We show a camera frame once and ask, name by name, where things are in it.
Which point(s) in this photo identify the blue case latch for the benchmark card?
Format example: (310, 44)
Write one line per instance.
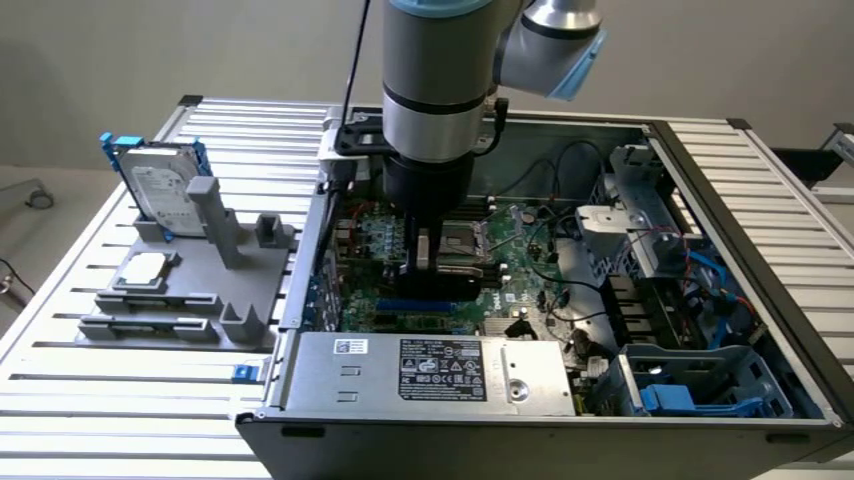
(243, 373)

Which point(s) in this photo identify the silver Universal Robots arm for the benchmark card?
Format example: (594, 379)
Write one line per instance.
(434, 60)

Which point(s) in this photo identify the black table frame bracket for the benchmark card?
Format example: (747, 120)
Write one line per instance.
(803, 165)

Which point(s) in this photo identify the black caster wheel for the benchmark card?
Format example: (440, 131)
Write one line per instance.
(40, 196)

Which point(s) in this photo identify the black fan shroud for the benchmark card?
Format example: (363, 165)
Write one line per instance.
(637, 310)

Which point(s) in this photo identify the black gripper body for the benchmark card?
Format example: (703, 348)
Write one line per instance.
(428, 185)

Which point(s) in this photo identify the green motherboard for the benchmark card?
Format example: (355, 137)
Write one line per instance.
(514, 280)

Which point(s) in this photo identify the CPU socket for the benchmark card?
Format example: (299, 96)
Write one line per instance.
(463, 240)

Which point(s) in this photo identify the silver hard disk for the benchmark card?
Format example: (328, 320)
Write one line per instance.
(163, 190)

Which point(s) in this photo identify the hard drive in blue caddy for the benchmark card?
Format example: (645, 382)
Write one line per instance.
(120, 145)

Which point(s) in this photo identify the green RAM stick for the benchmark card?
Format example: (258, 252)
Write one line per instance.
(143, 329)

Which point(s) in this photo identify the grey parts rack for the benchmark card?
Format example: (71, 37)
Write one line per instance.
(193, 295)

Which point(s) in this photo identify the black graphics card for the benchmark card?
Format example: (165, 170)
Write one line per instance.
(440, 285)

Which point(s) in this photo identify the black open PC case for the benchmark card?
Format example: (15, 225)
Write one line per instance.
(534, 430)

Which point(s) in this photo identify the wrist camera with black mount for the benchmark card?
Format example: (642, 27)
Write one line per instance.
(350, 140)

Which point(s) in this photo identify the silver metal drive cage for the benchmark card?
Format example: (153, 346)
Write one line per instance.
(634, 210)

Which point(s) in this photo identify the blue expansion slot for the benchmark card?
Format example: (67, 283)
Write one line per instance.
(400, 304)

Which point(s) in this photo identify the black RAM slots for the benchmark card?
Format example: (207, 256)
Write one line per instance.
(476, 204)

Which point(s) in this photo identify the silver power supply unit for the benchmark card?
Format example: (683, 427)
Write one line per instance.
(427, 372)

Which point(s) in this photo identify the silver CPU chip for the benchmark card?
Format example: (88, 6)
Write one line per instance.
(144, 270)

